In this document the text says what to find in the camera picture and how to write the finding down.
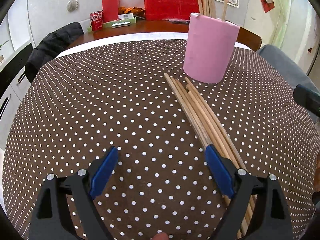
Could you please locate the operator hand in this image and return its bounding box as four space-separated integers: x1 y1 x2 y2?
151 232 169 240

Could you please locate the brown wooden chair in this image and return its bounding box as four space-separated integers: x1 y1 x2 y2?
236 27 262 51

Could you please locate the red diamond door decoration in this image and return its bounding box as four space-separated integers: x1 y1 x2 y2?
260 0 275 13

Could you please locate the pink cylindrical cup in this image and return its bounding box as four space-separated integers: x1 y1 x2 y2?
183 13 240 83

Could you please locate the brown polka dot tablecloth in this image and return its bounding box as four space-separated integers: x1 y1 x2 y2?
3 40 319 239

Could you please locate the white black sideboard cabinet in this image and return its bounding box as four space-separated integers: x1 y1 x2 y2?
1 42 33 150

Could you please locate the red gift bag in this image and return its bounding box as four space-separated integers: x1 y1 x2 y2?
144 0 200 21

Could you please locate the black jacket on chair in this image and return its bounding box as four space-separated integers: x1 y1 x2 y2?
25 22 84 83

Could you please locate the green tray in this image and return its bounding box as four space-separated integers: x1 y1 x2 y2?
87 14 136 33

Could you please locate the red soda can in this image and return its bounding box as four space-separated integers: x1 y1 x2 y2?
90 10 103 31

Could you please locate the hanging round brush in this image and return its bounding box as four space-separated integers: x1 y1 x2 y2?
67 0 79 12

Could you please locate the small red box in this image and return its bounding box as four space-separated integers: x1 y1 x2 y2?
102 0 120 23

